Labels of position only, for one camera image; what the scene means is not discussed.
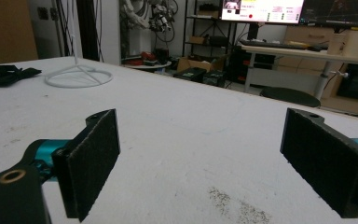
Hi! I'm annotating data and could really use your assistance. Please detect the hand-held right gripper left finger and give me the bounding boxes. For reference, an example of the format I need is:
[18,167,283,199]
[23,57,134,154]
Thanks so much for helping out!
[51,108,121,222]

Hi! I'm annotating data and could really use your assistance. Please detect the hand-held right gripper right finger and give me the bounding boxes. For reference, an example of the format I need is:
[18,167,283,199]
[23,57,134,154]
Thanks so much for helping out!
[280,107,358,218]

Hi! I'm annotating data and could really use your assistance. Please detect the white wire stand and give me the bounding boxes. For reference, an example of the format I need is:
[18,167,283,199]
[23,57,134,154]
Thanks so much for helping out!
[44,0,114,89]

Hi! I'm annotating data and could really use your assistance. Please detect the dark cloth garment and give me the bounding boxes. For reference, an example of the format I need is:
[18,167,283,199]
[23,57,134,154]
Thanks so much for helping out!
[0,64,43,88]

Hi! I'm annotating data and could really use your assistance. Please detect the black round stool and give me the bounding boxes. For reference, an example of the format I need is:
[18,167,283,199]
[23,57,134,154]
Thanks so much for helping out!
[259,87,322,109]

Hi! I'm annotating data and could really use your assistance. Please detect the white standing desk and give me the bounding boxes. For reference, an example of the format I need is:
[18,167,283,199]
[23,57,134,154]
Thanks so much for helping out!
[241,45,358,101]

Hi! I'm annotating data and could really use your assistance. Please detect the small round white table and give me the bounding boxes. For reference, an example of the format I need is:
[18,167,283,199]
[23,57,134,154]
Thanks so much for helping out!
[122,60,172,71]

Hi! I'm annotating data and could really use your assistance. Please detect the black computer tower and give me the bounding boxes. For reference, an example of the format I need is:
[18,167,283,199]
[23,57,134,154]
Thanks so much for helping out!
[227,46,276,85]

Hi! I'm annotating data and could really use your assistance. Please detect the red tool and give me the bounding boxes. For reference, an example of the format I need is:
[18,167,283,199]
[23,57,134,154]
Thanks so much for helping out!
[141,50,157,62]

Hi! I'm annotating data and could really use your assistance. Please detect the black keyboard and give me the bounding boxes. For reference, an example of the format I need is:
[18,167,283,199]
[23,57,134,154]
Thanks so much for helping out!
[239,39,311,50]

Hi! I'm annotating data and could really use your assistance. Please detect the black equipment case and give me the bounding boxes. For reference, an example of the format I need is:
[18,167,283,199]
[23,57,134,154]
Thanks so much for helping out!
[202,69,227,89]
[172,67,208,83]

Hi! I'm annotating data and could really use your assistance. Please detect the dark computer monitor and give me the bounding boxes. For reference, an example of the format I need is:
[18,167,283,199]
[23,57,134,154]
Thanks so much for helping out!
[299,0,358,32]

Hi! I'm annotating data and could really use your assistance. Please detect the open cardboard box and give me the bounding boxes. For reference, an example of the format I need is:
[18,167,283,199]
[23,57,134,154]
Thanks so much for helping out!
[176,55,227,73]

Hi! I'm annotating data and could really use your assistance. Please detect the brown wooden board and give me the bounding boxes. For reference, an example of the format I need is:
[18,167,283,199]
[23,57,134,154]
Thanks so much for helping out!
[0,0,40,66]

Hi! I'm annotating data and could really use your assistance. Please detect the bright computer monitor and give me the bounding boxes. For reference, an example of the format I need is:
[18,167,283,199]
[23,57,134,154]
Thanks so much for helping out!
[219,0,306,25]

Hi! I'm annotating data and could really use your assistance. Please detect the small cardboard box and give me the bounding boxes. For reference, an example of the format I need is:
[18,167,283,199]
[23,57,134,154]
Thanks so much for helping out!
[188,35,207,45]

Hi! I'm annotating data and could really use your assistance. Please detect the black metal shelf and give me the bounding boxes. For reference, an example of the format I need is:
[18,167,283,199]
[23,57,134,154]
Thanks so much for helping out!
[182,0,241,59]

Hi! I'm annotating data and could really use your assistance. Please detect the black post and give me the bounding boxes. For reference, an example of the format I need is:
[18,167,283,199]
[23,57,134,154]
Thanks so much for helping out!
[76,0,101,62]

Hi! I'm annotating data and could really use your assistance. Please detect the robot gripper with cables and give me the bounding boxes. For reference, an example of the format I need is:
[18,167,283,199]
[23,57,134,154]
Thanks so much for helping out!
[148,3,179,34]

